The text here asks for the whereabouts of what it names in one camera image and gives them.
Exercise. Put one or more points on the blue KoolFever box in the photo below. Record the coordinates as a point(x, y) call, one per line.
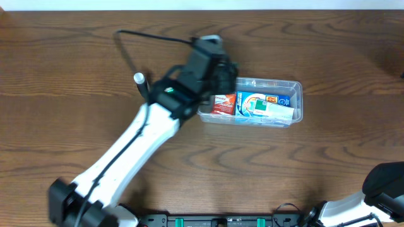
point(245, 101)

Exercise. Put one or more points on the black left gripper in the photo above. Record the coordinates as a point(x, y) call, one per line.
point(231, 72)

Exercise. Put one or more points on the dark bottle white cap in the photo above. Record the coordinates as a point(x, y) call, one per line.
point(142, 85)

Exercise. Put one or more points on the red Panadol ActiFast box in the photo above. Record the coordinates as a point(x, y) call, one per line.
point(224, 104)

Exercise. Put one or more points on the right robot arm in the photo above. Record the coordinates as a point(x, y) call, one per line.
point(379, 201)

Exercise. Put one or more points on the white green Panadol box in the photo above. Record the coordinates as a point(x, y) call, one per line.
point(272, 110)

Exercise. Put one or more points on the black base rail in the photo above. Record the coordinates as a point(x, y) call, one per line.
point(276, 220)

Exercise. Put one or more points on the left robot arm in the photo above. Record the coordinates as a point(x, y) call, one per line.
point(91, 199)

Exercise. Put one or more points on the clear plastic container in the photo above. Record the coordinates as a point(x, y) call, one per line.
point(293, 89)

